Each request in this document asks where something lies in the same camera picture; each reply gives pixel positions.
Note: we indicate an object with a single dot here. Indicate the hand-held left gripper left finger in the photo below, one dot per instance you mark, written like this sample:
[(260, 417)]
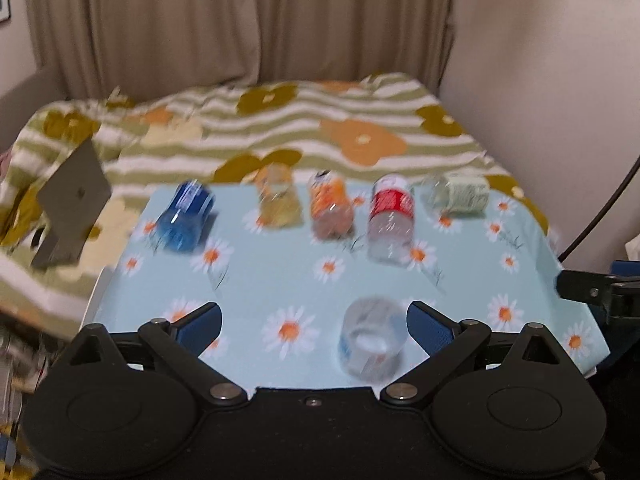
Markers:
[(202, 329)]

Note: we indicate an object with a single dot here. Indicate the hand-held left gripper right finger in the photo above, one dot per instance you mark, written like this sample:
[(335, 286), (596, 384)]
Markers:
[(429, 331)]

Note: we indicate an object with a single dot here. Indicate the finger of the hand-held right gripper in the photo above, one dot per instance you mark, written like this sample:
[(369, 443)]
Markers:
[(582, 286)]

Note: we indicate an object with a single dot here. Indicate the daisy print tablecloth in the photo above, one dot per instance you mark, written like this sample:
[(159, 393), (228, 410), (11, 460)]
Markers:
[(280, 272)]

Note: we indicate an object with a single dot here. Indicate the blue plastic bottle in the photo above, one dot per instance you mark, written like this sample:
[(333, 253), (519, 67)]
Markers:
[(184, 217)]

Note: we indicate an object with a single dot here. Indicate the red label plastic bottle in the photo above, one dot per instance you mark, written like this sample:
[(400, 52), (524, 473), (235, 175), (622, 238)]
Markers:
[(392, 221)]

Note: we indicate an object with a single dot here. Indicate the green label plastic bottle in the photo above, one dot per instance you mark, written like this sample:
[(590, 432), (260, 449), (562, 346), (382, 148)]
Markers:
[(459, 193)]

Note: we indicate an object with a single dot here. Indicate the orange label plastic bottle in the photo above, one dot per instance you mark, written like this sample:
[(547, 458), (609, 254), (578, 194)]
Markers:
[(330, 209)]

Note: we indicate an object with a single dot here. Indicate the grey laptop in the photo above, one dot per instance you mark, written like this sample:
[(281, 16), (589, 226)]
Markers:
[(75, 199)]

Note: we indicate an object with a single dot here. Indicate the striped floral blanket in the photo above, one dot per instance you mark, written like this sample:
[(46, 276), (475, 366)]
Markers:
[(350, 115)]

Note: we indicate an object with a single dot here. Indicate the beige curtain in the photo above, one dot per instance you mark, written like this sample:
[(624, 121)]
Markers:
[(200, 25)]

